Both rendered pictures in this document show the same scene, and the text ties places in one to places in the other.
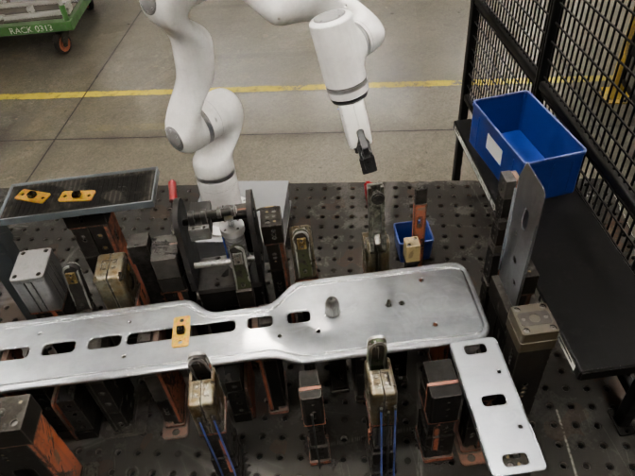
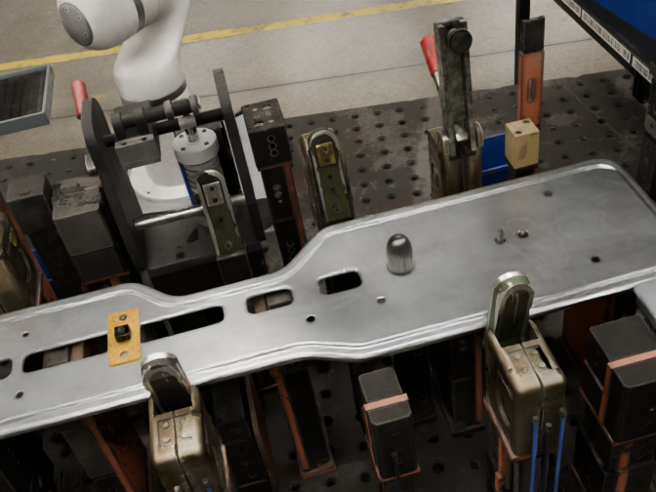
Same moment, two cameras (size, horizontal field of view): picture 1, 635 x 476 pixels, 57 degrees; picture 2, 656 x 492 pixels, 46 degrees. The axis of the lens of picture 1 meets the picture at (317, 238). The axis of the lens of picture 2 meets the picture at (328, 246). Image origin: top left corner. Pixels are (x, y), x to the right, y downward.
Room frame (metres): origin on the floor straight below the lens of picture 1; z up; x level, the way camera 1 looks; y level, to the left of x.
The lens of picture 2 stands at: (0.16, 0.10, 1.66)
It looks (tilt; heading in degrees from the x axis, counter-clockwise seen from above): 42 degrees down; 357
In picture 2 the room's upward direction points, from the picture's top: 11 degrees counter-clockwise
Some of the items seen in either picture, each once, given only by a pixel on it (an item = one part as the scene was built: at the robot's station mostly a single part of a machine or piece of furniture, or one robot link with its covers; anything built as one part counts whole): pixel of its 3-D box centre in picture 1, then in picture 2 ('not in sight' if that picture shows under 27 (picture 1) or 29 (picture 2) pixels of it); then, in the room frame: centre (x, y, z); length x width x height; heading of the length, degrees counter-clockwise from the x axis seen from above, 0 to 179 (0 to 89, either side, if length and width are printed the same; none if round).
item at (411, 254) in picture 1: (409, 293); (518, 231); (0.97, -0.22, 0.88); 0.04 x 0.04 x 0.36; 2
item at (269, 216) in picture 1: (281, 275); (290, 232); (1.04, 0.10, 0.91); 0.07 x 0.05 x 0.42; 2
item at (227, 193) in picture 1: (220, 195); (167, 132); (1.43, 0.29, 0.89); 0.19 x 0.19 x 0.18
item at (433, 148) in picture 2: (375, 286); (457, 231); (1.00, -0.14, 0.88); 0.07 x 0.06 x 0.35; 2
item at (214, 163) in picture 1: (215, 132); (146, 19); (1.45, 0.26, 1.10); 0.19 x 0.12 x 0.24; 135
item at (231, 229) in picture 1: (231, 275); (202, 241); (1.03, 0.23, 0.94); 0.18 x 0.13 x 0.49; 92
